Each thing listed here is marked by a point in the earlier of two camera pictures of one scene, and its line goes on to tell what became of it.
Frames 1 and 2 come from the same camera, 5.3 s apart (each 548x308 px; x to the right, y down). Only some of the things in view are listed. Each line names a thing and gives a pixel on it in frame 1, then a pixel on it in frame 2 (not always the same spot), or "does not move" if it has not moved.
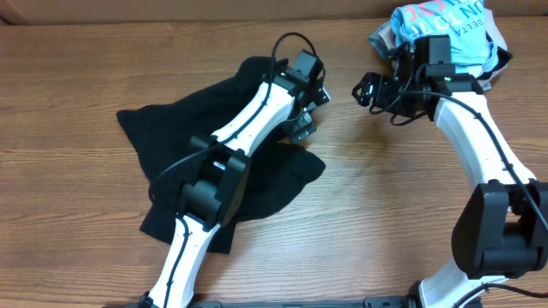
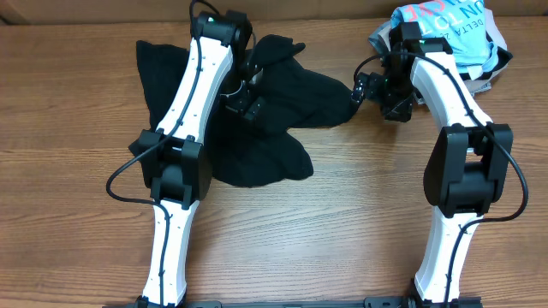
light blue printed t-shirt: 463,20 does not move
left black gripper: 309,113 → 249,108
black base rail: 369,302 does not move
